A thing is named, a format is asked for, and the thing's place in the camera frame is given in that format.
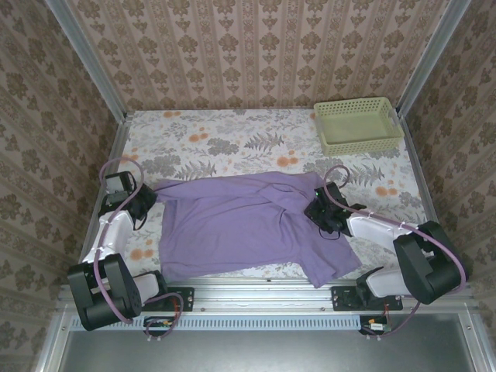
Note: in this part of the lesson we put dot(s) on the purple t-shirt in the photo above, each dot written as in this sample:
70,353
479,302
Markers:
232,232

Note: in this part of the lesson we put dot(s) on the small black connector board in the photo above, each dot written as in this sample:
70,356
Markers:
374,326
159,323

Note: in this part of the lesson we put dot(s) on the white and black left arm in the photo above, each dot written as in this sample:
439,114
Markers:
112,236

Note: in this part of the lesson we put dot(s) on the grey metal panel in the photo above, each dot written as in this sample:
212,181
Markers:
252,352

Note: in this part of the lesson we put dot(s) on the aluminium frame post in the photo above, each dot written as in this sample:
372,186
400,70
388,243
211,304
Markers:
432,58
85,58

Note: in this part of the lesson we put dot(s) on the aluminium table side rail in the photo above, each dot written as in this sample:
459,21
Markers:
420,174
116,151

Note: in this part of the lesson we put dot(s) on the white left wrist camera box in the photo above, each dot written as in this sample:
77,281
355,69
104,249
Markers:
114,184

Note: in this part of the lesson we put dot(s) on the pale green plastic basket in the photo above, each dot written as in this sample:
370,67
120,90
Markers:
356,128

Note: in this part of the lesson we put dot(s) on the floral print tablecloth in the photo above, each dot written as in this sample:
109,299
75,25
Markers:
232,139

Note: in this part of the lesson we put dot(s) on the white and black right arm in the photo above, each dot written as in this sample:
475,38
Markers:
372,230

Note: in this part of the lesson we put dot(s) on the aluminium front rail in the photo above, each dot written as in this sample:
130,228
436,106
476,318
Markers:
263,294

